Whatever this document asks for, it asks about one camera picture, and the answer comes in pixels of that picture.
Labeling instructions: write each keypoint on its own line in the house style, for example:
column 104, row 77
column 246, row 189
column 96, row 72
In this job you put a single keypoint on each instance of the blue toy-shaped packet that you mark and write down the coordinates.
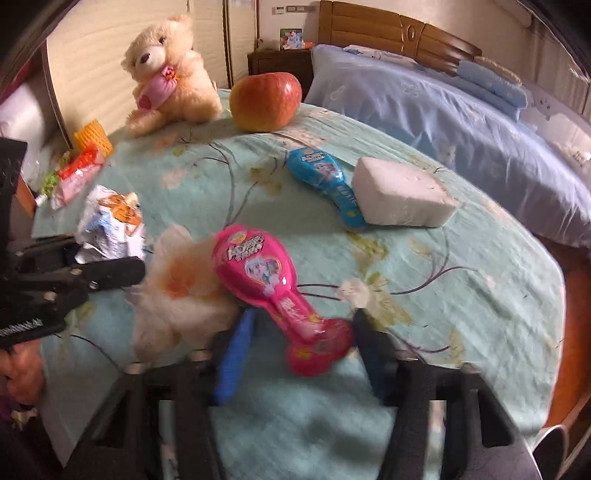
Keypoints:
column 323, row 180

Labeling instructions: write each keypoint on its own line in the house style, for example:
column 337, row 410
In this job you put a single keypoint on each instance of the white orange fluffy wad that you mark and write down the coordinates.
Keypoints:
column 180, row 295

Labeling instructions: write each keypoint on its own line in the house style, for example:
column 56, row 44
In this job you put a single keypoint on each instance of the white orange crumpled wrapper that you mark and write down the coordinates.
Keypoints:
column 111, row 221

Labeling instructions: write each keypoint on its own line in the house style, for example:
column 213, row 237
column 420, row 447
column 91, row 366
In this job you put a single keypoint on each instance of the white bed guard rail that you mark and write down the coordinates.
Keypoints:
column 558, row 124

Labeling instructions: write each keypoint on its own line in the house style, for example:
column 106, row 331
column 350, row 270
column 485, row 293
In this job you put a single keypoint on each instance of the white foam block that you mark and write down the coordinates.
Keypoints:
column 401, row 194

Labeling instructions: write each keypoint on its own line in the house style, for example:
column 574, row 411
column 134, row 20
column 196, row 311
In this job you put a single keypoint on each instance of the red pink packet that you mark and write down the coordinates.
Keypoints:
column 76, row 177

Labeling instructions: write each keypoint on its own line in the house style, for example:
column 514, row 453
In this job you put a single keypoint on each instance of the person's left hand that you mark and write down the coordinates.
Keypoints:
column 23, row 374

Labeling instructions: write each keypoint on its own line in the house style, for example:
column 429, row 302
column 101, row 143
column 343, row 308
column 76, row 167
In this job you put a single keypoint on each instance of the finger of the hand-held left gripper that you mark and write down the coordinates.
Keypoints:
column 51, row 247
column 115, row 274

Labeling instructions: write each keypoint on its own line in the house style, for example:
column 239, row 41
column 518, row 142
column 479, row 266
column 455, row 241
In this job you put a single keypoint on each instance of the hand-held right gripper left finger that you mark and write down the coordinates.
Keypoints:
column 235, row 355

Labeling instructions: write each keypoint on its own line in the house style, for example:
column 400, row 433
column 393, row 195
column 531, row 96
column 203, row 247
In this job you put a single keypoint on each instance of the yellow foam fruit net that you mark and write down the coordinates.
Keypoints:
column 94, row 136

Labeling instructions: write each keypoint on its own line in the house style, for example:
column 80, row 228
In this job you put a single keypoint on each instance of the red apple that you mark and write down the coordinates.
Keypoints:
column 265, row 101

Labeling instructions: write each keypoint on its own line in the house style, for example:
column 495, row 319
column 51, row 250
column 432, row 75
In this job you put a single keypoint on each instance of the cream teddy bear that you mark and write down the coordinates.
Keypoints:
column 171, row 78

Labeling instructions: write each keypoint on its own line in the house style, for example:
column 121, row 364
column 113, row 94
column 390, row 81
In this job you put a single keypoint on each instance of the bed with blue sheet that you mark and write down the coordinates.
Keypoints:
column 415, row 120

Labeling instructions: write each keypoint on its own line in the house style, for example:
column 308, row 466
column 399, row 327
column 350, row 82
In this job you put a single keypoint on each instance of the pink toy-shaped packet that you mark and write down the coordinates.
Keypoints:
column 263, row 277

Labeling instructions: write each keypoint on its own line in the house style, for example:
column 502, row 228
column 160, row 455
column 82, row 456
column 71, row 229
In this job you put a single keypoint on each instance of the wooden nightstand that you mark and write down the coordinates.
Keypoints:
column 277, row 67

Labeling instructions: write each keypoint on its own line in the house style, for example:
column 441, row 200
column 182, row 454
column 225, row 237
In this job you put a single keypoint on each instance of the teal floral blanket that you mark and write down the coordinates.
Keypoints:
column 461, row 300

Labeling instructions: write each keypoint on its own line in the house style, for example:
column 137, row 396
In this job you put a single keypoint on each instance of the photo frame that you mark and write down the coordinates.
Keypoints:
column 291, row 39

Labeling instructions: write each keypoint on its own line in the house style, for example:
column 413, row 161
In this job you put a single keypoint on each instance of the wooden headboard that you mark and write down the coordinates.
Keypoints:
column 397, row 32

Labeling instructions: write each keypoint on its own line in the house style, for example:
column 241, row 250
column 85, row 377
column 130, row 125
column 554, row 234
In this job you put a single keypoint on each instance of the blue pillow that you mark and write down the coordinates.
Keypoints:
column 498, row 90

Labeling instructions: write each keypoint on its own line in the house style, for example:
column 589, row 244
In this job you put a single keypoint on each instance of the beige flat pillow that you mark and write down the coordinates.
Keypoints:
column 496, row 67

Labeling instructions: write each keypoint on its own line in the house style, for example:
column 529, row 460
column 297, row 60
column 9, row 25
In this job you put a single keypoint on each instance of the cream sliding wardrobe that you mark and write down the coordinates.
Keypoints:
column 92, row 55

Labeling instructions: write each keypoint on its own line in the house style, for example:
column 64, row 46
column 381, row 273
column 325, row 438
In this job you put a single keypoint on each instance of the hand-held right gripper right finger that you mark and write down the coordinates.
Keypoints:
column 374, row 355

